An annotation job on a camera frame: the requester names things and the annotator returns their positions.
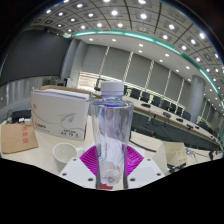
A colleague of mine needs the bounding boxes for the black power strip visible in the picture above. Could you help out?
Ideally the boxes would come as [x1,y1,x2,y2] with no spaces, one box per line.
[11,109,33,124]

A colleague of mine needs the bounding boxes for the black marker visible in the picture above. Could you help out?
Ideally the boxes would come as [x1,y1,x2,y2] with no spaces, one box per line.
[167,162,187,174]

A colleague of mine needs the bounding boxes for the clear plastic water bottle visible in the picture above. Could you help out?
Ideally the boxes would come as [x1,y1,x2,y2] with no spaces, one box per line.
[89,80,135,191]

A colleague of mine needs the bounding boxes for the beige open organizer box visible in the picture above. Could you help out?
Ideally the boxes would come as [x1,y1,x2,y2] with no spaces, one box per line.
[152,141,190,176]

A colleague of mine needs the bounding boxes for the white ceramic mug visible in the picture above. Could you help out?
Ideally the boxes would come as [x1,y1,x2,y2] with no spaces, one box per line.
[52,142,86,174]

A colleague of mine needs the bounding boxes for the long curved conference desk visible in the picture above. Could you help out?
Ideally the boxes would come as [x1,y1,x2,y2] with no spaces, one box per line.
[123,96,223,153]

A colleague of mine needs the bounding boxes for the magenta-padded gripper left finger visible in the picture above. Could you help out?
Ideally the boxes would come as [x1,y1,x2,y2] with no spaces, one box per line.
[58,145,101,191]

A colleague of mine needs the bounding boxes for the row of black office chairs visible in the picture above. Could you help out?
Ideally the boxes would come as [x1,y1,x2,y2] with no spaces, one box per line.
[123,84,193,122]

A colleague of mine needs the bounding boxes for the round ceiling lights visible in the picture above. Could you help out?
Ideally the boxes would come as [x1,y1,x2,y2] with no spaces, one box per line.
[33,0,224,91]

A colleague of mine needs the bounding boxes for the white copy paper box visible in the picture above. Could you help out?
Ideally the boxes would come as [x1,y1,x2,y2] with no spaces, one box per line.
[30,84,94,142]

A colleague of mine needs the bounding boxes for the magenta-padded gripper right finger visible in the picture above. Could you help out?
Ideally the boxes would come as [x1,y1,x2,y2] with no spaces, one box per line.
[123,146,166,190]

